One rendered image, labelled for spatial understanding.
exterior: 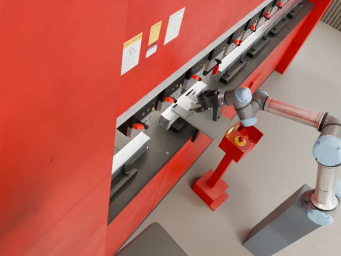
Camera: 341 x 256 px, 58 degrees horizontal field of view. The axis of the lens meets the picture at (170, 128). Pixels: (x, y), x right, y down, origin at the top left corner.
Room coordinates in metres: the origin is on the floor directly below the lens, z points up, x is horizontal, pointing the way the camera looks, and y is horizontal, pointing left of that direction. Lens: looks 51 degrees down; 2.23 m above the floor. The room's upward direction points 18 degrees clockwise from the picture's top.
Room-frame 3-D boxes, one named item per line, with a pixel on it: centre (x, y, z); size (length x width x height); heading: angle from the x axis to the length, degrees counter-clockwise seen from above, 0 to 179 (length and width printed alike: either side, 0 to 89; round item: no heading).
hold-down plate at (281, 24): (2.47, -0.60, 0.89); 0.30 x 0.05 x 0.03; 157
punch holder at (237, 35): (1.54, -0.15, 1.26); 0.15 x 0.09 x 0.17; 157
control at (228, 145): (1.28, -0.45, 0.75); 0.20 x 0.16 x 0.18; 149
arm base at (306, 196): (0.97, -0.90, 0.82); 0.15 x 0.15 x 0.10
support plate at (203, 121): (1.13, -0.15, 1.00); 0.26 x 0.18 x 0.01; 67
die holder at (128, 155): (0.68, 0.20, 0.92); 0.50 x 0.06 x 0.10; 157
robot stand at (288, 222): (0.97, -0.90, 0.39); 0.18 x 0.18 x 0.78; 65
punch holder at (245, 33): (1.72, -0.23, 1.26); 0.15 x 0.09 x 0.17; 157
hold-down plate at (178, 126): (1.21, -0.08, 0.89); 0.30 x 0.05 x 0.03; 157
